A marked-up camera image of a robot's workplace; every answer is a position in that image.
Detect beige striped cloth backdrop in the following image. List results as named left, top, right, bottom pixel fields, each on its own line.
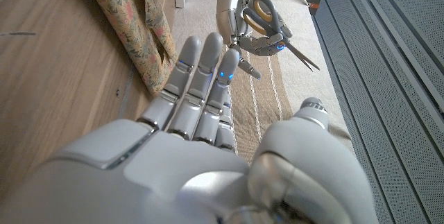
left=171, top=0, right=355, bottom=164

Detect floral tan wrapping paper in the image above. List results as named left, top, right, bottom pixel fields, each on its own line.
left=86, top=0, right=178, bottom=96

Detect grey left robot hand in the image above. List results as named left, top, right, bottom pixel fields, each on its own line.
left=214, top=0, right=294, bottom=81

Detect grey yellow handled scissors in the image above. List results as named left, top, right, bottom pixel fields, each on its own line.
left=241, top=0, right=321, bottom=72

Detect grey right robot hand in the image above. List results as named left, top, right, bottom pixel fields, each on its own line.
left=0, top=31, right=379, bottom=224

